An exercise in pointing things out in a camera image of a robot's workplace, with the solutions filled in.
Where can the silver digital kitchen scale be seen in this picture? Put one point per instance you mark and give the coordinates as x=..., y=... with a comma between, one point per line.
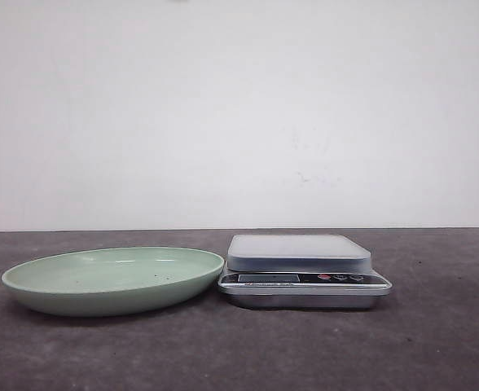
x=300, y=271

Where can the light green oval plate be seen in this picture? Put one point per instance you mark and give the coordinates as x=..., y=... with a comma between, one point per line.
x=112, y=281

